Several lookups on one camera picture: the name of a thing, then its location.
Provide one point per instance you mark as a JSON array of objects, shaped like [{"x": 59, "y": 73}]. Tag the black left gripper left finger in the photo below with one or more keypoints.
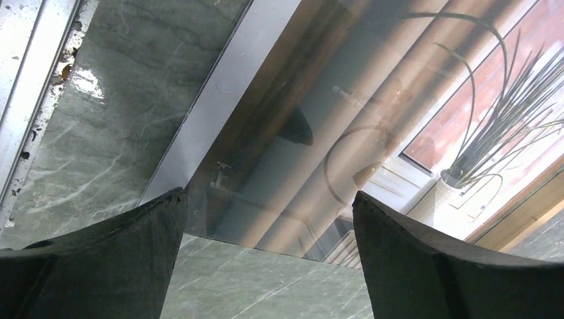
[{"x": 120, "y": 267}]

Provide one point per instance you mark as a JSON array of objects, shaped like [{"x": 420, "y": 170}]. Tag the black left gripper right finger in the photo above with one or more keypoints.
[{"x": 412, "y": 270}]

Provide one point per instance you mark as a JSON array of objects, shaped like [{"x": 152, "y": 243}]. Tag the wooden picture frame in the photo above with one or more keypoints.
[{"x": 525, "y": 213}]

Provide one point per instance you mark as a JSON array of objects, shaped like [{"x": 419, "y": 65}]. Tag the plant photo print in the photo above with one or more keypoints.
[{"x": 442, "y": 110}]

